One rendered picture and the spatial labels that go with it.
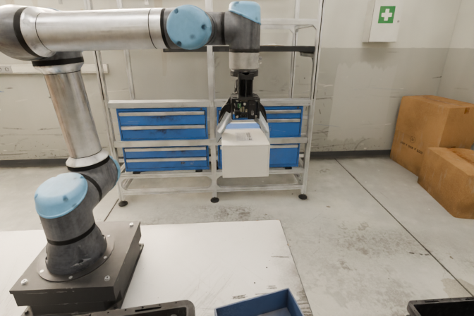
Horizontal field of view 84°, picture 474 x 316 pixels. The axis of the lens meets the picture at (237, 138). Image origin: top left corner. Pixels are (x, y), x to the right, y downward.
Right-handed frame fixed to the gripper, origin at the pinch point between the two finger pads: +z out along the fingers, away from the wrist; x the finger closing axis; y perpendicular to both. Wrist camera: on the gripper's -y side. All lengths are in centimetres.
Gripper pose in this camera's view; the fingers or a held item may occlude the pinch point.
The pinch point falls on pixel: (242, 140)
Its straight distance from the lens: 75.4
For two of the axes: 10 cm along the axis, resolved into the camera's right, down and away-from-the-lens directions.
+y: 0.7, 3.5, -9.4
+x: 10.0, -0.2, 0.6
